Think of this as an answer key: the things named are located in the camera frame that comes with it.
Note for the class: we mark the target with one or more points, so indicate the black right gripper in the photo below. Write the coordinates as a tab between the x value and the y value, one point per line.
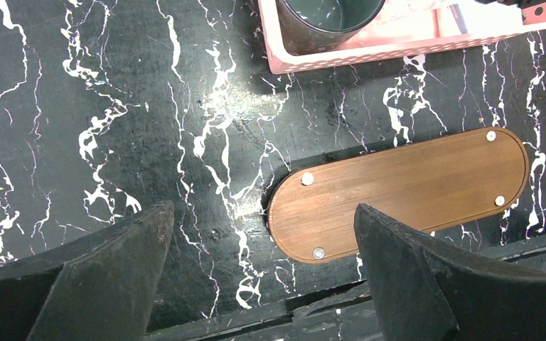
521	4

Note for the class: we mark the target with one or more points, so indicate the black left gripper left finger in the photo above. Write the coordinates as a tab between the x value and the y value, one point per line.
98	287

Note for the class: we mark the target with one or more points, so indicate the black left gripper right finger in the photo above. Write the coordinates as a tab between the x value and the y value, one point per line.
424	288

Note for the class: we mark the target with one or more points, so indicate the oval wooden tray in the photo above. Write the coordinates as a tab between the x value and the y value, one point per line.
430	185

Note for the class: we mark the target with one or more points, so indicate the dark grey cup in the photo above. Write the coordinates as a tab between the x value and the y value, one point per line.
316	26

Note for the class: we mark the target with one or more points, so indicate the clear plastic dimpled tray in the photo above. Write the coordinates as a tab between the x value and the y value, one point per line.
410	21

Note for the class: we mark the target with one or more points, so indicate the pink perforated plastic basket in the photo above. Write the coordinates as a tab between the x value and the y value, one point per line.
280	61

